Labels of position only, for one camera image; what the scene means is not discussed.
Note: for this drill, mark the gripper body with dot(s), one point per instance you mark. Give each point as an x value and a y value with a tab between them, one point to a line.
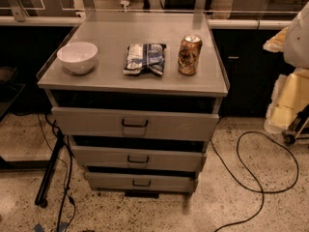
297	43

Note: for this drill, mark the grey top drawer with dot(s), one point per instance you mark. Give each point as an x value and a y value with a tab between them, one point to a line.
135	123

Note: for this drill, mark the grey drawer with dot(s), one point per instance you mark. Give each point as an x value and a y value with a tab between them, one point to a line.
139	159
141	182
135	123

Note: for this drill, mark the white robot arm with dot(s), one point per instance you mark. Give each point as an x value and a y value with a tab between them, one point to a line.
293	41

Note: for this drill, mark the grey middle drawer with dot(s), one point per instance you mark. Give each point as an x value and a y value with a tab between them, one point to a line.
139	159

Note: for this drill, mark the grey metal drawer cabinet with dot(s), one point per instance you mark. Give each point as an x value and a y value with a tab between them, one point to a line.
106	86

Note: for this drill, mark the grey bottom drawer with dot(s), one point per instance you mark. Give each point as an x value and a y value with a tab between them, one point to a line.
141	182

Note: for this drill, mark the orange soda can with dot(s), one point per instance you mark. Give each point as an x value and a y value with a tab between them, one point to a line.
189	54

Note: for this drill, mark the blue white snack bag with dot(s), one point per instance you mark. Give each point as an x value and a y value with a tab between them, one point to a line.
145	58

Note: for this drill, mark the white ceramic bowl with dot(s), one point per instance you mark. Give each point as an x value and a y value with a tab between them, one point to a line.
78	57

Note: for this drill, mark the black stand leg with wheel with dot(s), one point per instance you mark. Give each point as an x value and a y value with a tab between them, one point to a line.
41	200

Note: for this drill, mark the white horizontal rail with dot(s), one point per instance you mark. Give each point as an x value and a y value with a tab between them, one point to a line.
167	20

